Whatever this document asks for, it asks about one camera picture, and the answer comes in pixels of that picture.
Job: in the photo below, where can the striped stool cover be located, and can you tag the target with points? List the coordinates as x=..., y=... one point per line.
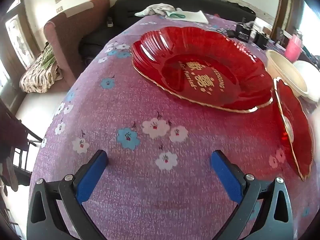
x=35, y=77

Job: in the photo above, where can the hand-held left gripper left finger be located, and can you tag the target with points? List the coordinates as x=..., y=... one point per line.
x=91, y=177

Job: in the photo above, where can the large red plate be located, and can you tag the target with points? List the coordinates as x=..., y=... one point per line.
x=175, y=62

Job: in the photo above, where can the dark wooden chair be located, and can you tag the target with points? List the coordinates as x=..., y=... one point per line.
x=12, y=130

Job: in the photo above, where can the wall switch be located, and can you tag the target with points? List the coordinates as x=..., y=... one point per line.
x=59, y=9

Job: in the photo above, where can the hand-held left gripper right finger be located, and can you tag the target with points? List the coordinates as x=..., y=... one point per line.
x=225, y=177

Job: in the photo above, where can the black box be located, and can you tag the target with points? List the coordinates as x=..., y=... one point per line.
x=261, y=40
x=242, y=33

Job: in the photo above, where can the small red plate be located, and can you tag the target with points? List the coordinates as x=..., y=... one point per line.
x=297, y=130

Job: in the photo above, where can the purple floral tablecloth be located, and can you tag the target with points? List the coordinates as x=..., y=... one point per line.
x=125, y=100

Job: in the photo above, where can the cream ribbed bowl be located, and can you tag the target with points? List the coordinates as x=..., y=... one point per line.
x=282, y=65

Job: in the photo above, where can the wooden window frame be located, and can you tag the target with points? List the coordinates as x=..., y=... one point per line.
x=281, y=10

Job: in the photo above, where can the black sofa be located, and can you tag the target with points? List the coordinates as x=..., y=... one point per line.
x=130, y=7

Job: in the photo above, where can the white bowl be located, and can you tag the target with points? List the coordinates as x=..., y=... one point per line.
x=310, y=73

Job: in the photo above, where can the wooden glass door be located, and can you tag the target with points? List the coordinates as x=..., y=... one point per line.
x=17, y=37

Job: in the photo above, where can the black charger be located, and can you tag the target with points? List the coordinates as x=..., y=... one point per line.
x=228, y=33

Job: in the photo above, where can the pink cup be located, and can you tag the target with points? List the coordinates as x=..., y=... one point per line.
x=293, y=47

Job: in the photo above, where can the brown armchair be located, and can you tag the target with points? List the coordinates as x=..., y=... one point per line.
x=75, y=30

